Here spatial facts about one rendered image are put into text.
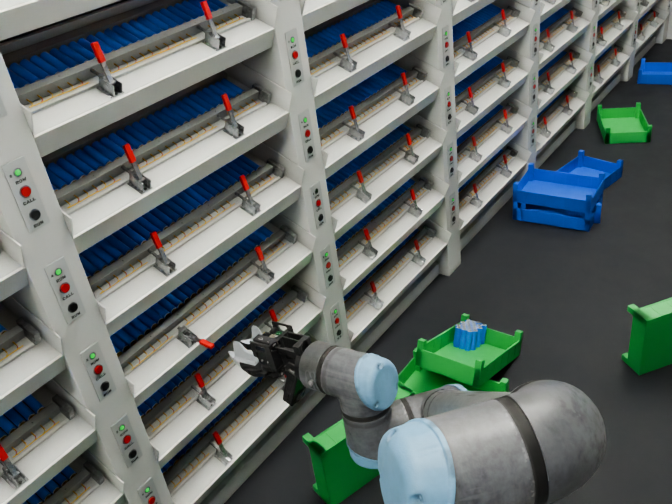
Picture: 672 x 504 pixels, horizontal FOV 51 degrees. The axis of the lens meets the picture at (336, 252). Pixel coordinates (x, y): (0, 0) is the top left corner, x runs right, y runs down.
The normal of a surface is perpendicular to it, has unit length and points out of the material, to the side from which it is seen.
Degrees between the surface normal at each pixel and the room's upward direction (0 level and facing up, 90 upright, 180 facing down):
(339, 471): 90
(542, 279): 0
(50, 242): 90
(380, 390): 77
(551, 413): 18
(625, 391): 0
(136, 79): 23
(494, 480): 57
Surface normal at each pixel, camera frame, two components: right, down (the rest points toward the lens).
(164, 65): 0.19, -0.69
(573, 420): 0.48, -0.58
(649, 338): 0.32, 0.48
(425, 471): -0.01, -0.42
